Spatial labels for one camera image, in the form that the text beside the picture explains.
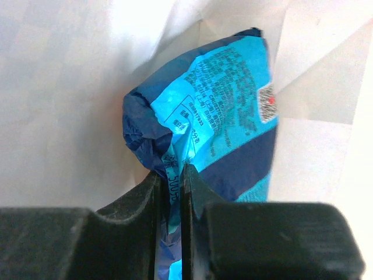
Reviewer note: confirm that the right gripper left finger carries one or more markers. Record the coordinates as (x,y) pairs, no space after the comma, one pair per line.
(119,241)

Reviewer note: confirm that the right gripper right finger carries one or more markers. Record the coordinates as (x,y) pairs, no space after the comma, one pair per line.
(270,240)

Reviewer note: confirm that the large blue snack bag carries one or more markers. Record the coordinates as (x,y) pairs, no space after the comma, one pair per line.
(212,107)

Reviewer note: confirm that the blue checkered paper bag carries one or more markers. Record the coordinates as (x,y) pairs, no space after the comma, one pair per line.
(66,65)

